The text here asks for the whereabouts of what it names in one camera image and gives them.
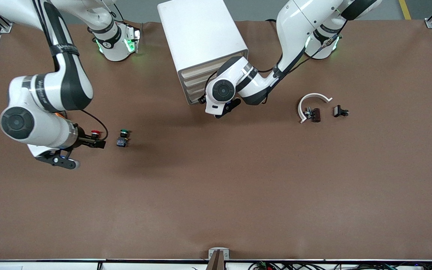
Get white curved plastic piece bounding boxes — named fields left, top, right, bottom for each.
left=298, top=93, right=333, bottom=124

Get brown terminal block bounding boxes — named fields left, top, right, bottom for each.
left=304, top=107, right=321, bottom=123

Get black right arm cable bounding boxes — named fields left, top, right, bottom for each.
left=64, top=109, right=108, bottom=141

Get tangled black cables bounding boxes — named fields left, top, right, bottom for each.
left=248, top=261, right=432, bottom=270

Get grey metal bracket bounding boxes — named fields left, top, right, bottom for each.
left=208, top=247, right=230, bottom=260

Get brown pointed post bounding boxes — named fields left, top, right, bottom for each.
left=206, top=250, right=226, bottom=270

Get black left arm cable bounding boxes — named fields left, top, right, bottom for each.
left=255, top=32, right=347, bottom=75

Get brown table mat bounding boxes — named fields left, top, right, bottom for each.
left=0, top=19, right=432, bottom=261

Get green push button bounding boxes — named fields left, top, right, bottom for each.
left=116, top=129, right=131, bottom=148

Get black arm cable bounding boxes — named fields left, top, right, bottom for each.
left=64, top=109, right=108, bottom=141
left=255, top=32, right=347, bottom=75

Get white table edge rail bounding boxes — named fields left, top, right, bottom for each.
left=0, top=259, right=432, bottom=270

